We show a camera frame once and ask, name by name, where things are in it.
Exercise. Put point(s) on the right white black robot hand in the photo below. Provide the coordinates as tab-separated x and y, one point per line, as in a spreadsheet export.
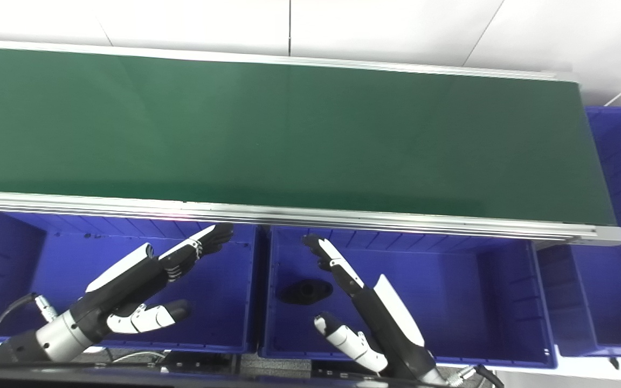
391	328

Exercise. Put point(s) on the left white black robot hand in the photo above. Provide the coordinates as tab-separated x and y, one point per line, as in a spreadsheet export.
122	291

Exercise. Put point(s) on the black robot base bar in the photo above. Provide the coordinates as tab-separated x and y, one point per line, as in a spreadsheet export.
181	377

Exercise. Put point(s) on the empty blue plastic bin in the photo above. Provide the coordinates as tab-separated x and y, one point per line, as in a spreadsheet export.
73	253

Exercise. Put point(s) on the blue bin with black part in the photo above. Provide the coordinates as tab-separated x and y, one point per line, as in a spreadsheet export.
450	302

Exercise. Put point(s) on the black flanged part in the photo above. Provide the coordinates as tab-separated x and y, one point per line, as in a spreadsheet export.
305	292

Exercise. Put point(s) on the green conveyor belt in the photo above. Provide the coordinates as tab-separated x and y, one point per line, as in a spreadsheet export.
289	134
343	222

